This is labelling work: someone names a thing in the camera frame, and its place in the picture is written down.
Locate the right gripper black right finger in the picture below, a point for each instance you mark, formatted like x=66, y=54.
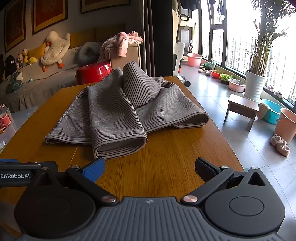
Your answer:
x=215, y=179

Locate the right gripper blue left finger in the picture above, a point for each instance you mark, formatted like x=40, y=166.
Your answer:
x=83, y=179

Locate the grey striped knit garment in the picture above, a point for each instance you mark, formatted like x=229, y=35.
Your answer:
x=116, y=114

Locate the pink clothes pile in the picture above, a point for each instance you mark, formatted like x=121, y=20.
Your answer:
x=121, y=41

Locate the glass jar red label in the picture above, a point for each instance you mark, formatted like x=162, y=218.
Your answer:
x=7, y=125

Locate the pink fluffy slippers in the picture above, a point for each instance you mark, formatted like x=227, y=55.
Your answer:
x=281, y=145

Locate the small dark wooden stool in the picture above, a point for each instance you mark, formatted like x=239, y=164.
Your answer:
x=244, y=107

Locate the teal plastic basin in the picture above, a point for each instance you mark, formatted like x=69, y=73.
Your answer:
x=273, y=113

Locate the grey sofa bed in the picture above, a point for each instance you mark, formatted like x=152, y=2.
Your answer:
x=39, y=86

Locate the pink plastic bucket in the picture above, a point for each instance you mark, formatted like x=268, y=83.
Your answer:
x=286, y=125

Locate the pink bowl planter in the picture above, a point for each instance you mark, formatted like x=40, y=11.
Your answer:
x=236, y=85

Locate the green leafy vegetables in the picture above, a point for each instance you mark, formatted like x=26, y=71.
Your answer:
x=225, y=78

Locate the red bowl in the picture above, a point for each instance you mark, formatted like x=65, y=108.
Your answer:
x=216, y=74

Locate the white ribbed plant pot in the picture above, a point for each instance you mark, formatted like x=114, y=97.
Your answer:
x=254, y=86

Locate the red round stool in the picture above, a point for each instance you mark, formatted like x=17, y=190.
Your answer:
x=92, y=73

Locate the small plush toys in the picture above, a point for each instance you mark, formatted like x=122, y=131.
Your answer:
x=24, y=60

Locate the pink basin far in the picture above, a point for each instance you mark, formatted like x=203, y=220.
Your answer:
x=194, y=60

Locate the grey neck pillow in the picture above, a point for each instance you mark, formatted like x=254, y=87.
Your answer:
x=88, y=53

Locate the beige cardboard box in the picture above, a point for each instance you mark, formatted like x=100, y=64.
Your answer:
x=132, y=54

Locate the white goose plush toy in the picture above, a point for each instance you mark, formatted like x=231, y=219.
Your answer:
x=56, y=48

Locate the white vacuum cleaner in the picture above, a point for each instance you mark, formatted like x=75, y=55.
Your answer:
x=178, y=53

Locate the tall green potted plant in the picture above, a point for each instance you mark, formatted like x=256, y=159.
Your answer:
x=267, y=28

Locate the framed red wall picture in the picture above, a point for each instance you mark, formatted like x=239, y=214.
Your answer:
x=47, y=13

